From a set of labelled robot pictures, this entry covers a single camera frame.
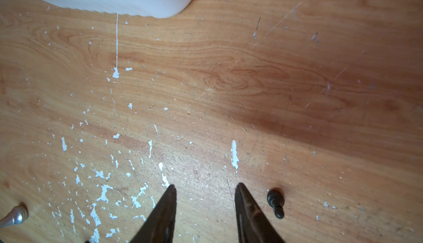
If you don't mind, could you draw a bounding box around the silver chess piece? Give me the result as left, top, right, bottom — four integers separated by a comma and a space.
0, 202, 29, 228

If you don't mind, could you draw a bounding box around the black pawn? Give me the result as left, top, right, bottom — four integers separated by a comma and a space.
267, 190, 285, 219

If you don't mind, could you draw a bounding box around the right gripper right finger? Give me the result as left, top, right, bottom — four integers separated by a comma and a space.
235, 182, 285, 243

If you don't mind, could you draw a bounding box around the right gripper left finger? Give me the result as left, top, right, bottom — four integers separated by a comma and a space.
130, 185, 177, 243

